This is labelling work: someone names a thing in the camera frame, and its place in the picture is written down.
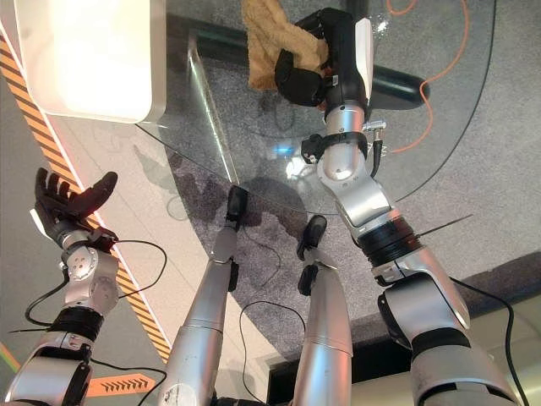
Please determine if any orange black hazard tape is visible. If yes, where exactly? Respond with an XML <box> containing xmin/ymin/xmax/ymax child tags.
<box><xmin>0</xmin><ymin>36</ymin><xmax>171</xmax><ymax>364</ymax></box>

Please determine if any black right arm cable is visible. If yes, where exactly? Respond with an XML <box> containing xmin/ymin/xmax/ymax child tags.
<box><xmin>446</xmin><ymin>277</ymin><xmax>530</xmax><ymax>406</ymax></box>

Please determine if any silver left robot leg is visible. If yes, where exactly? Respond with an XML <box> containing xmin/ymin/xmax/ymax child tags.
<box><xmin>158</xmin><ymin>219</ymin><xmax>241</xmax><ymax>406</ymax></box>

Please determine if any silver robot leg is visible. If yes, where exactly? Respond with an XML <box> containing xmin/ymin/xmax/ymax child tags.
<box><xmin>291</xmin><ymin>247</ymin><xmax>354</xmax><ymax>406</ymax></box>
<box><xmin>158</xmin><ymin>219</ymin><xmax>241</xmax><ymax>406</ymax></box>

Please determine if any black thin torso cable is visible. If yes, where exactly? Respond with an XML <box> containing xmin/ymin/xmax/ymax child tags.
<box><xmin>238</xmin><ymin>300</ymin><xmax>308</xmax><ymax>406</ymax></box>

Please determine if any tan fluffy cloth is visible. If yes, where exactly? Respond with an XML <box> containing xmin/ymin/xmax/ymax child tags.
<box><xmin>240</xmin><ymin>0</ymin><xmax>331</xmax><ymax>92</ymax></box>

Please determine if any green floor tape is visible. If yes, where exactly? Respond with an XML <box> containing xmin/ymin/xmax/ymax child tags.
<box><xmin>0</xmin><ymin>341</ymin><xmax>21</xmax><ymax>374</ymax></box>

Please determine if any dark right robot foot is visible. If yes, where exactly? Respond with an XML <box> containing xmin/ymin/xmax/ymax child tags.
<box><xmin>296</xmin><ymin>214</ymin><xmax>328</xmax><ymax>260</ymax></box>

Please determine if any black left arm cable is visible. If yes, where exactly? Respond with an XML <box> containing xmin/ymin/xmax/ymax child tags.
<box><xmin>24</xmin><ymin>239</ymin><xmax>168</xmax><ymax>327</ymax></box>

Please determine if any silver right robot leg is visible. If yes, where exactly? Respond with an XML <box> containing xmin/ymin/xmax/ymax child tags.
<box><xmin>291</xmin><ymin>247</ymin><xmax>354</xmax><ymax>406</ymax></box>

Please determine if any white plastic basket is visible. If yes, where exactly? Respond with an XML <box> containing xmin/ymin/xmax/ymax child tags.
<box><xmin>14</xmin><ymin>0</ymin><xmax>168</xmax><ymax>125</ymax></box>

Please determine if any orange arrow floor sticker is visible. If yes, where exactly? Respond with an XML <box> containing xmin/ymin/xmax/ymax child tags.
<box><xmin>85</xmin><ymin>373</ymin><xmax>158</xmax><ymax>399</ymax></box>

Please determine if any grey carpet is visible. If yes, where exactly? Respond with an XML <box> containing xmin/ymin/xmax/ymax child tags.
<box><xmin>164</xmin><ymin>0</ymin><xmax>541</xmax><ymax>384</ymax></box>

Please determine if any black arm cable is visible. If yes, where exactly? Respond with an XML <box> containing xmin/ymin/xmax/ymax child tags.
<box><xmin>24</xmin><ymin>239</ymin><xmax>168</xmax><ymax>327</ymax></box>
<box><xmin>446</xmin><ymin>277</ymin><xmax>530</xmax><ymax>406</ymax></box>

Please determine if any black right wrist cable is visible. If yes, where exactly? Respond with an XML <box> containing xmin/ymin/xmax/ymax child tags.
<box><xmin>366</xmin><ymin>126</ymin><xmax>388</xmax><ymax>178</ymax></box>

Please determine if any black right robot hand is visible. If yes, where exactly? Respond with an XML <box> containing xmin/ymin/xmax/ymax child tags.
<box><xmin>274</xmin><ymin>9</ymin><xmax>375</xmax><ymax>112</ymax></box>

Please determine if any dark left robot foot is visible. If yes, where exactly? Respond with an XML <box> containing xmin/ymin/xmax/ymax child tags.
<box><xmin>225</xmin><ymin>185</ymin><xmax>250</xmax><ymax>222</ymax></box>

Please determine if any orange cable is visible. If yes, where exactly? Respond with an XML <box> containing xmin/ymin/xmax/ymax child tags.
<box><xmin>385</xmin><ymin>0</ymin><xmax>471</xmax><ymax>154</ymax></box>

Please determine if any black table base bar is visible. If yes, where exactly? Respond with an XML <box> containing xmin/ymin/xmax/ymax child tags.
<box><xmin>196</xmin><ymin>0</ymin><xmax>431</xmax><ymax>112</ymax></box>

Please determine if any dark robot foot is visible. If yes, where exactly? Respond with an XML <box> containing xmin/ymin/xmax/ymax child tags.
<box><xmin>296</xmin><ymin>214</ymin><xmax>328</xmax><ymax>260</ymax></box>
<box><xmin>225</xmin><ymin>185</ymin><xmax>250</xmax><ymax>222</ymax></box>

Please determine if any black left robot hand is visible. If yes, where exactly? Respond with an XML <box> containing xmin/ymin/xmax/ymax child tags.
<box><xmin>29</xmin><ymin>167</ymin><xmax>119</xmax><ymax>244</ymax></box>

